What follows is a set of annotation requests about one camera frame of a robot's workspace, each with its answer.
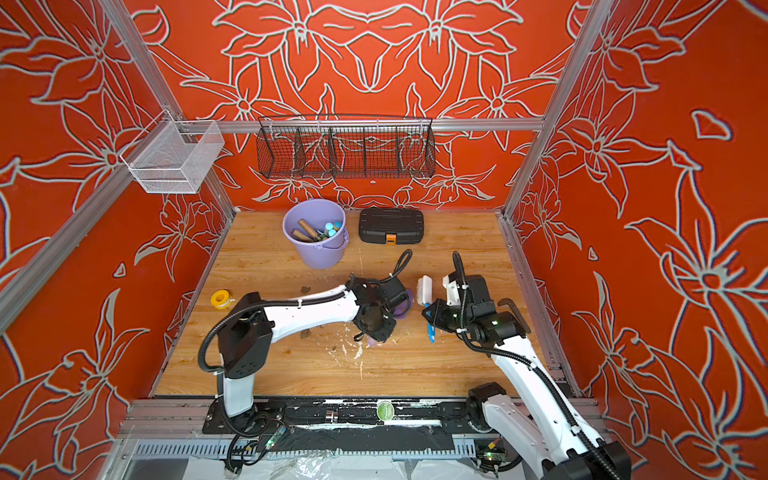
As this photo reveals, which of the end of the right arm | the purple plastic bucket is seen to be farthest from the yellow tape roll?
the end of the right arm

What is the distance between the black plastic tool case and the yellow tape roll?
0.50 metres

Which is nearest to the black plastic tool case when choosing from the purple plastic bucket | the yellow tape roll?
the purple plastic bucket

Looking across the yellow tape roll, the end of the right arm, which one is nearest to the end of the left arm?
the end of the right arm

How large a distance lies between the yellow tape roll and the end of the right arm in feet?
2.28

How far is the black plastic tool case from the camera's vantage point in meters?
1.08

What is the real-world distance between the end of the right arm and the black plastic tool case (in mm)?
421

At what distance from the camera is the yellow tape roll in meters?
0.94

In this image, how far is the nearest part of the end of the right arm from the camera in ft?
1.74
